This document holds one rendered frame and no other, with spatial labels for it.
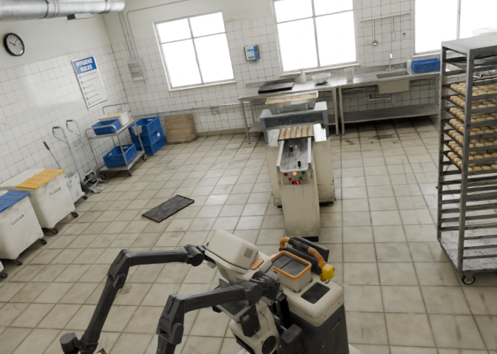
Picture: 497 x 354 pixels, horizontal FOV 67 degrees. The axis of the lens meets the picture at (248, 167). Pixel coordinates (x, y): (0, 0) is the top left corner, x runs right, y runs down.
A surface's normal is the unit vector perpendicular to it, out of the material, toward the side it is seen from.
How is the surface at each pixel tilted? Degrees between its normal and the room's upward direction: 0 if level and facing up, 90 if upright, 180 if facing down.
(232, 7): 90
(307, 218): 90
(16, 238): 90
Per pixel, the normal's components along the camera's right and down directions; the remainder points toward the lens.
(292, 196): -0.14, 0.40
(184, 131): -0.26, 0.02
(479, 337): -0.17, -0.91
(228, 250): -0.63, -0.41
